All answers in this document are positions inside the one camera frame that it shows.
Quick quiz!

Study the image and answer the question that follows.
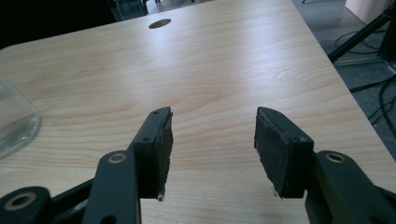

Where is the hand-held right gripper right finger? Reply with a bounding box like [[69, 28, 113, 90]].
[[253, 106, 396, 224]]

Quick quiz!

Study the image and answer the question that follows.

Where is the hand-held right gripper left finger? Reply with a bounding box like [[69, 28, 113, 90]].
[[81, 105, 174, 224]]

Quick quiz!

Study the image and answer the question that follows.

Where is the clear glass container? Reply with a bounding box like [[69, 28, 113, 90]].
[[0, 77, 42, 160]]

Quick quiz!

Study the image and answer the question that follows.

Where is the black metal stand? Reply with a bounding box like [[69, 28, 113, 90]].
[[328, 2, 396, 63]]

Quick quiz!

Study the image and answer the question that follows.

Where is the black floor cable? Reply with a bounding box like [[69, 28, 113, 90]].
[[348, 74, 396, 141]]

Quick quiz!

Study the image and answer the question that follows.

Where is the dark chair frame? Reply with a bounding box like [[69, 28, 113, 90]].
[[106, 0, 149, 22]]

